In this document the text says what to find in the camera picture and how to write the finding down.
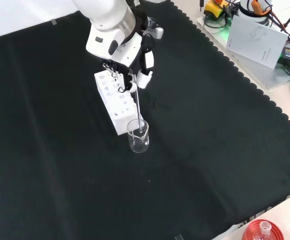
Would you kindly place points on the pale board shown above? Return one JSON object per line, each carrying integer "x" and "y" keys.
{"x": 259, "y": 75}

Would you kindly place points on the white paper booklet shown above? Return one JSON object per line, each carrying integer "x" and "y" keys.
{"x": 257, "y": 42}

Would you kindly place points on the white test tube rack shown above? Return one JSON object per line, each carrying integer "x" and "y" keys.
{"x": 107, "y": 107}

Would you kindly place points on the black bench cloth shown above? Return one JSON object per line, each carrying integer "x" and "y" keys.
{"x": 60, "y": 150}

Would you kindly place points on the clear glass beaker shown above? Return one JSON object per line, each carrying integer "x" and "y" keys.
{"x": 139, "y": 145}

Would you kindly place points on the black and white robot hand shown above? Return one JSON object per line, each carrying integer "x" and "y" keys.
{"x": 147, "y": 60}

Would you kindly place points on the clear round-bottom flask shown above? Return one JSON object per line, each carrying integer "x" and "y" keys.
{"x": 265, "y": 228}

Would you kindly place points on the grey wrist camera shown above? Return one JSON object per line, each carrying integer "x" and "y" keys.
{"x": 156, "y": 32}

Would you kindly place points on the clear tape piece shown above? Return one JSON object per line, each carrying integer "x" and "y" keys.
{"x": 179, "y": 237}
{"x": 54, "y": 22}

